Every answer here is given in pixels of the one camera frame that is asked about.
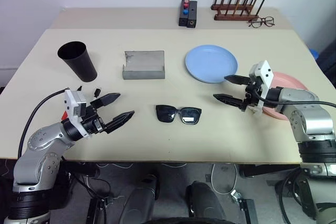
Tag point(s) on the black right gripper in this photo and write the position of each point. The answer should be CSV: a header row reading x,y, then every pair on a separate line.
x,y
252,94

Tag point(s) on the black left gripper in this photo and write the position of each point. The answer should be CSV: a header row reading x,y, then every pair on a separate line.
x,y
92,123

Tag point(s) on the black sunglasses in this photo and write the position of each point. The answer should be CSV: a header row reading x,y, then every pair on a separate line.
x,y
165,113

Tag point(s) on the grey glasses case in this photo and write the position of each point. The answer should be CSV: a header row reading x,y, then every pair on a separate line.
x,y
144,64

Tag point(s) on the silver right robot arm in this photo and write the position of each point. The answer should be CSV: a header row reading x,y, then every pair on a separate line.
x,y
307,119

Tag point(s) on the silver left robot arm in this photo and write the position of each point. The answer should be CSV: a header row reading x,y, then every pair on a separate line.
x,y
39,142

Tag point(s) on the small black clip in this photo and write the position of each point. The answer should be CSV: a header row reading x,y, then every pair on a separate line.
x,y
97,91

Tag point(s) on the blue plate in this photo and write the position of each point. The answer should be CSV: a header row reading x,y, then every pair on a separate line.
x,y
210,62

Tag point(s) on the small red object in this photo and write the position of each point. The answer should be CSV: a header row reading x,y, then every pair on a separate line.
x,y
64,116

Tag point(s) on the black plastic cup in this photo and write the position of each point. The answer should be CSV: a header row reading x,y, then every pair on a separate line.
x,y
81,66

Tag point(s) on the pink plate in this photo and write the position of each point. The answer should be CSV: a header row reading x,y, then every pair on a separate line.
x,y
288,81

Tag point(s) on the black table crossbar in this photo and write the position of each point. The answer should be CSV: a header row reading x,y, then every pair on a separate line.
x,y
84,170
267,171

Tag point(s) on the wooden rack with black pegs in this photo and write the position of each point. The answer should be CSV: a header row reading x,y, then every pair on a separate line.
x,y
231,17

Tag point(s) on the brown rimmed eyeglasses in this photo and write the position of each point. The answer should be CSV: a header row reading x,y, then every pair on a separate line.
x,y
261,20

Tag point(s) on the plain black box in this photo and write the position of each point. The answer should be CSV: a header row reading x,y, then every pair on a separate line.
x,y
192,16

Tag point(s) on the black box with coloured buttons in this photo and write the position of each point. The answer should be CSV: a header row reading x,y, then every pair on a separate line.
x,y
181,20

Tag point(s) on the dark rounded shape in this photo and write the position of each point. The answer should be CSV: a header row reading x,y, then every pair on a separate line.
x,y
139,200
204,203

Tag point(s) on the black bulky object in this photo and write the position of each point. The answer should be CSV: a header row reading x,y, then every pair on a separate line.
x,y
328,61

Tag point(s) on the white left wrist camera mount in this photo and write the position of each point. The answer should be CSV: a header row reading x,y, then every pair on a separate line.
x,y
69,103

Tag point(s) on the metal bracket on floor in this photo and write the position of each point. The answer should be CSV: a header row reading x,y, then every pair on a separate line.
x,y
242,203

